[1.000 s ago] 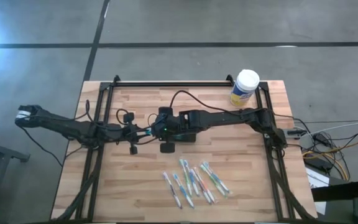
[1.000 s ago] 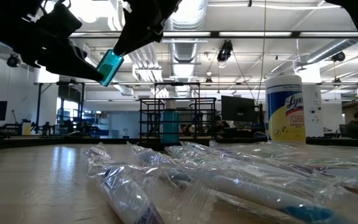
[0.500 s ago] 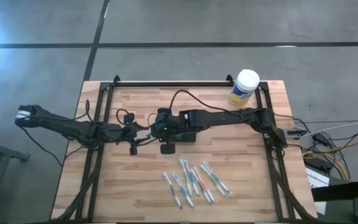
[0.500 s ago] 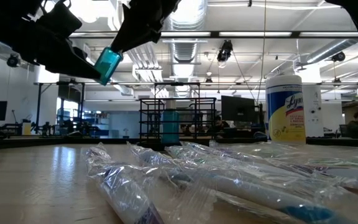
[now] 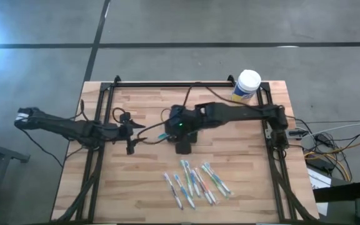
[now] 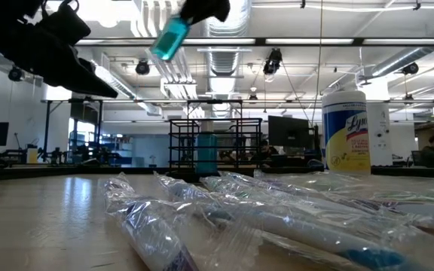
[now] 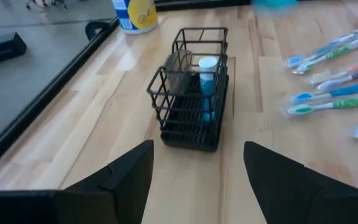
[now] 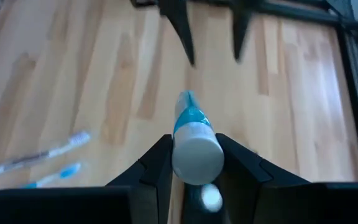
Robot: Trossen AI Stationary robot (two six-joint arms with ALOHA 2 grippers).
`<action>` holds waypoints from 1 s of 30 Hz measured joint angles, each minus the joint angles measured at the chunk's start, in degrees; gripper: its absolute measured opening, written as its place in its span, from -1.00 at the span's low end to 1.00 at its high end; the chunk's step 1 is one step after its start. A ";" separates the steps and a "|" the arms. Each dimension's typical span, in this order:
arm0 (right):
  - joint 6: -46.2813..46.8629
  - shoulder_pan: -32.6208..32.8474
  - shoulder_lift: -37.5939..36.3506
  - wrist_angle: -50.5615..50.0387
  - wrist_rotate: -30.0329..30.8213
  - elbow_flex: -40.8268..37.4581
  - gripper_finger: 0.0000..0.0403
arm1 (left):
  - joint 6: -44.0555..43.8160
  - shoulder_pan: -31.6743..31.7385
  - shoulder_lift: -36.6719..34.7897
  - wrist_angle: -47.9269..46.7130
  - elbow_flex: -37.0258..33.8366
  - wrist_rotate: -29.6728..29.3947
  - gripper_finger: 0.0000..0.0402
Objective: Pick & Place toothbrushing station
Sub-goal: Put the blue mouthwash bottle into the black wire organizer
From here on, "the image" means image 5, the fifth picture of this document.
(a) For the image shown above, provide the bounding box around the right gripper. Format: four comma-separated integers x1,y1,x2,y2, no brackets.
164,104,199,156

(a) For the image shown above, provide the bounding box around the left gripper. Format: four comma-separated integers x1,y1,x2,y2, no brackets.
117,112,148,156

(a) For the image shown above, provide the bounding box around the green toothbrush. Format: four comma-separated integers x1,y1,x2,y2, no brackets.
179,159,194,198
200,164,229,199

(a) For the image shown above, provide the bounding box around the blue yellow wipes canister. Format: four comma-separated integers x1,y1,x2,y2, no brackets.
231,69,262,103

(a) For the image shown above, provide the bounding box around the grey hub box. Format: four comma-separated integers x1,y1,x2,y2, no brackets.
287,127,306,139

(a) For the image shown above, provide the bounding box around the black table leg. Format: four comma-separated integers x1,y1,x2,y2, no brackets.
0,136,31,216

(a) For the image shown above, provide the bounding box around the black power brick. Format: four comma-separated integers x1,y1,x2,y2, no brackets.
304,155,336,173

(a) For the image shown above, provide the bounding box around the white paper sheet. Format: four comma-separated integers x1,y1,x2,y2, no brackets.
306,168,333,216

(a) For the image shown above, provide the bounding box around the black beam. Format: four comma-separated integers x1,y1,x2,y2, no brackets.
312,180,360,203

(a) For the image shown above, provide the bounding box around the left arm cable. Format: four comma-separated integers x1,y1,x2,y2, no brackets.
17,99,131,168

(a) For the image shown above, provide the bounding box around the black aluminium table frame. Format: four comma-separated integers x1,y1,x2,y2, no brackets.
53,74,317,224

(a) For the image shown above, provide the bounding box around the black floor cable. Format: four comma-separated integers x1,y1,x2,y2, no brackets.
287,115,360,182

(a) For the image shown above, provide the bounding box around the white floor cable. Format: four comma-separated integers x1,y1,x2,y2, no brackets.
298,122,360,138

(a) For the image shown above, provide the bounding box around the yellow floor cable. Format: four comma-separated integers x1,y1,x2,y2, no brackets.
303,140,360,183

